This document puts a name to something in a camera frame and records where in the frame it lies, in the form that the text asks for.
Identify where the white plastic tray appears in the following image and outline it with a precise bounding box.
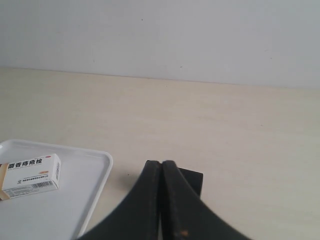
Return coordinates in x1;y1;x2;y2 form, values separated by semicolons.
0;139;113;240

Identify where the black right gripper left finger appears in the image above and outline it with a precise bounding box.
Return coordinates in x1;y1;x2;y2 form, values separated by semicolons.
79;160;162;240

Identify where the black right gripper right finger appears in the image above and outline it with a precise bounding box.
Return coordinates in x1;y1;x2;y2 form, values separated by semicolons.
160;160;248;240

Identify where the white red medicine box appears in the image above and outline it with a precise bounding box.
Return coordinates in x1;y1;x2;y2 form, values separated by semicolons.
0;153;62;201

